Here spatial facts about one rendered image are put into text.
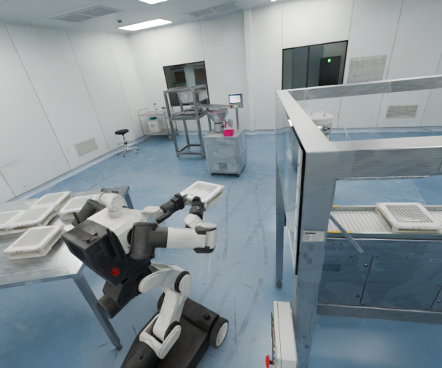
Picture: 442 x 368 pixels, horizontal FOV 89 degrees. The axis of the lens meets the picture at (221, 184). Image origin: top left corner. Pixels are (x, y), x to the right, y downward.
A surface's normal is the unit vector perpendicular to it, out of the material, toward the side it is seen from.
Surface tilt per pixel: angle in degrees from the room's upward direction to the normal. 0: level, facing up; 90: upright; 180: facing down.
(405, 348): 0
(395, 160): 90
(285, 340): 1
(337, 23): 90
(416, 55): 90
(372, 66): 90
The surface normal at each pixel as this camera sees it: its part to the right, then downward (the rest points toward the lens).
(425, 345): -0.11, -0.88
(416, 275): -0.16, 0.47
